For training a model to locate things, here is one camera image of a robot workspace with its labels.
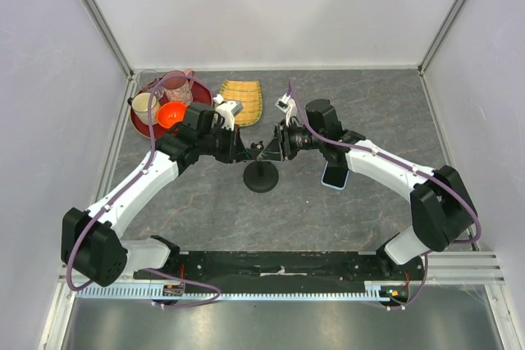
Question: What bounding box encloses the clear glass cup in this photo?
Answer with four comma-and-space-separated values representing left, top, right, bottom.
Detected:
135, 69, 165, 100

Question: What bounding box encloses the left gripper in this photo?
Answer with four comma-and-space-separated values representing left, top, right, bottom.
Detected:
198, 122, 251, 165

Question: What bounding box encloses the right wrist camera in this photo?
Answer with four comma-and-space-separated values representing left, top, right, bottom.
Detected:
276, 93, 298, 126

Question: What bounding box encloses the slotted cable duct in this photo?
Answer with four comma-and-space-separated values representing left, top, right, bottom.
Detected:
77, 281, 390, 302

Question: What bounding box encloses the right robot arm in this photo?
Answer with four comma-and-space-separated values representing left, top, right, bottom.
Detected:
258, 94, 477, 280

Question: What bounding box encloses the black phone stand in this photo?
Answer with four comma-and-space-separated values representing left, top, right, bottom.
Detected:
243, 141, 279, 193

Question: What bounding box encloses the pink floral mug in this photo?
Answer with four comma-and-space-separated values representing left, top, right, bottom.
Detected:
162, 69, 194, 106

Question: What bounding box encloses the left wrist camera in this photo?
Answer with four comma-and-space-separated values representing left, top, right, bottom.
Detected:
213, 94, 244, 130

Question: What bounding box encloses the blue smartphone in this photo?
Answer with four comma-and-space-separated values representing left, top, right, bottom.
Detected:
321, 162, 349, 191

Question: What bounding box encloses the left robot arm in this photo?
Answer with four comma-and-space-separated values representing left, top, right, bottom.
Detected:
61, 100, 254, 291

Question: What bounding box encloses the woven bamboo tray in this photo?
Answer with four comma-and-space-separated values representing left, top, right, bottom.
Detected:
219, 80, 263, 127

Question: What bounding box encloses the cream mug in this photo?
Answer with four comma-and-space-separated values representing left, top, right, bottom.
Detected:
127, 93, 161, 125

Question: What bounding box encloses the red round tray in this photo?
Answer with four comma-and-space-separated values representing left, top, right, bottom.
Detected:
130, 76, 214, 142

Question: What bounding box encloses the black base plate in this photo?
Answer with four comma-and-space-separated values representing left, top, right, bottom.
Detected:
135, 249, 426, 294

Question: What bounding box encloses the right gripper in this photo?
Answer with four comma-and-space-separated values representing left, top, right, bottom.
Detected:
258, 119, 324, 163

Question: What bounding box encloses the orange bowl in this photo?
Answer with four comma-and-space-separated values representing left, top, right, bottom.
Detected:
157, 101, 187, 130

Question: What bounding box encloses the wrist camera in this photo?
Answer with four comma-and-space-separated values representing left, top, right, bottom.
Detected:
213, 94, 244, 130
276, 93, 298, 126

